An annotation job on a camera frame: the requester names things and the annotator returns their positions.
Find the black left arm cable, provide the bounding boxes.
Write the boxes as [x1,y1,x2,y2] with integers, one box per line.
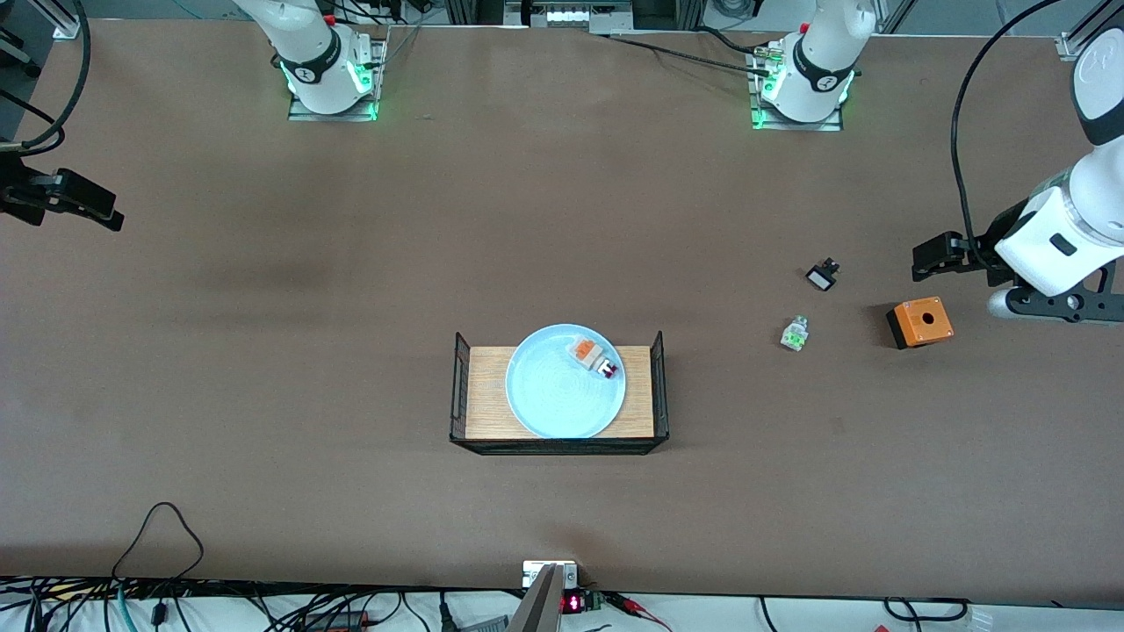
[951,0,1065,257]

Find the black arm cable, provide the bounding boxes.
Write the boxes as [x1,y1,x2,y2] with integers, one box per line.
[951,0,1065,257]
[0,0,92,155]

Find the silver metal mounting plate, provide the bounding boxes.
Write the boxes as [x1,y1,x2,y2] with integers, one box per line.
[522,560,579,589]

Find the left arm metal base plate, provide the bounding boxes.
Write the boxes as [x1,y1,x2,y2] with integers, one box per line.
[749,44,846,133]

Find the black wire tray wooden base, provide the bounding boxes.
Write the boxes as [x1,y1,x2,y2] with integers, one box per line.
[449,331,670,456]

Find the tangled black cable bundle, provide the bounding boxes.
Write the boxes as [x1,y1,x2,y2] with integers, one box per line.
[0,575,528,632]

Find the red push button switch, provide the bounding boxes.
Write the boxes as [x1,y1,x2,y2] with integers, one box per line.
[571,337,621,380]

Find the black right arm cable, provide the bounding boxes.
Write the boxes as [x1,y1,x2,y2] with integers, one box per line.
[0,0,92,155]

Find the black coiled cable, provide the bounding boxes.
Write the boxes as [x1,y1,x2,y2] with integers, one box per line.
[883,597,972,625]

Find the white power strip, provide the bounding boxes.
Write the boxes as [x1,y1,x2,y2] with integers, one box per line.
[505,0,633,27]

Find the black looped cable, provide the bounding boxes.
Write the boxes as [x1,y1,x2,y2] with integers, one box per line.
[112,502,205,582]

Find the aluminium frame profile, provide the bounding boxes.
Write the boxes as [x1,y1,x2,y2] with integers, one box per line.
[35,0,85,41]
[1056,0,1109,61]

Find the black cable across table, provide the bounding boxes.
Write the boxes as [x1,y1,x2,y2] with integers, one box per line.
[606,26,775,78]

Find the grey metal bar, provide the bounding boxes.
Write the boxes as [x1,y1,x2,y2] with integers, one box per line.
[508,564,564,632]

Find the light blue plate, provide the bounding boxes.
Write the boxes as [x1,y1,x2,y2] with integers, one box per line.
[505,324,627,440]

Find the red and black probe leads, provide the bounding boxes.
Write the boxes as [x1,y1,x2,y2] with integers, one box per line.
[604,592,674,632]

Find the orange button enclosure box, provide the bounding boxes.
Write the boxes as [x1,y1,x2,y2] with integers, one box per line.
[885,297,955,350]

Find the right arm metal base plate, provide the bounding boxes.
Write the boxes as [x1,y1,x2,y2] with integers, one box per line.
[286,35,389,123]

